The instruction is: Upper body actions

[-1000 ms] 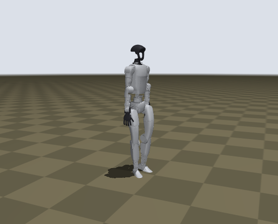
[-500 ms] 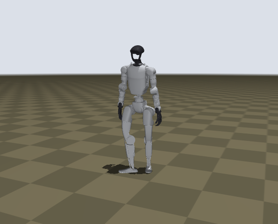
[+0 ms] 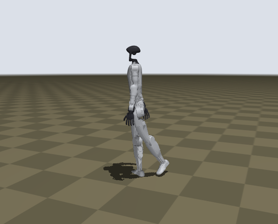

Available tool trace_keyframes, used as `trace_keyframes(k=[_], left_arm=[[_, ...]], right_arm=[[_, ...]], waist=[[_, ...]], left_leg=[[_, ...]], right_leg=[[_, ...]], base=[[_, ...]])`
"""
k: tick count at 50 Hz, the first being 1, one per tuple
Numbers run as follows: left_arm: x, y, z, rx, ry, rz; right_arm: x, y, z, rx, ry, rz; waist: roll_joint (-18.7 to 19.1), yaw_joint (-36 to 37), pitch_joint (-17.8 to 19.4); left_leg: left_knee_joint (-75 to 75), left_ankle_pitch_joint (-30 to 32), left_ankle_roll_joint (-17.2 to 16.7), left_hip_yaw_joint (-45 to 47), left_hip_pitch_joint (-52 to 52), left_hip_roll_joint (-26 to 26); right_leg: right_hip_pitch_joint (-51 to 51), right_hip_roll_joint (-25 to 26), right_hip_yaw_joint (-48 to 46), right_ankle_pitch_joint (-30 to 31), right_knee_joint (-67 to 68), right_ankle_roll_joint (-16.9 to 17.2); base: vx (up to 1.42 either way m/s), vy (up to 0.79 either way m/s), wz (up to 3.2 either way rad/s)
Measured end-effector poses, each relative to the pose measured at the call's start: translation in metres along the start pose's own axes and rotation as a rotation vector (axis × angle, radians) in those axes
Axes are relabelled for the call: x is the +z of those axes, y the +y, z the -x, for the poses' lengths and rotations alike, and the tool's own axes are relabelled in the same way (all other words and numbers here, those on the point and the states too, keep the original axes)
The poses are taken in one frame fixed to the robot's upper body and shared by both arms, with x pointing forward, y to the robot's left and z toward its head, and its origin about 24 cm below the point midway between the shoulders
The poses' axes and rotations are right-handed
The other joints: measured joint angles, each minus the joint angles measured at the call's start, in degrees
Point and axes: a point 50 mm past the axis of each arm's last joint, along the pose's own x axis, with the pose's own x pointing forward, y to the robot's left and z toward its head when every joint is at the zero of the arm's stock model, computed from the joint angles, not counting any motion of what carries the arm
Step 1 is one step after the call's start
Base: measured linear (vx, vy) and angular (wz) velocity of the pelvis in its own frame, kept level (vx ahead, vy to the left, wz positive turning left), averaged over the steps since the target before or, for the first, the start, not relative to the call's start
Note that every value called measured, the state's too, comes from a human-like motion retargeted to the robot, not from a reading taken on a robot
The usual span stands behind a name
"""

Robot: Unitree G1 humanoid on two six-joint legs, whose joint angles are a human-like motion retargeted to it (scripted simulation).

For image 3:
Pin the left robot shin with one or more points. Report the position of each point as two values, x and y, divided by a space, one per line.
155 150

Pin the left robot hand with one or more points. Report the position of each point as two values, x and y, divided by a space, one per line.
130 117

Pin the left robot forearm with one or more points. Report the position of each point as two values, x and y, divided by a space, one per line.
133 95

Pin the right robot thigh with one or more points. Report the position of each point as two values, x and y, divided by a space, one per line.
136 138

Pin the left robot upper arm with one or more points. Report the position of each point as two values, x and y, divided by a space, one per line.
134 75

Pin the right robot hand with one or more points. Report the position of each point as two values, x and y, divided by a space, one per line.
146 113

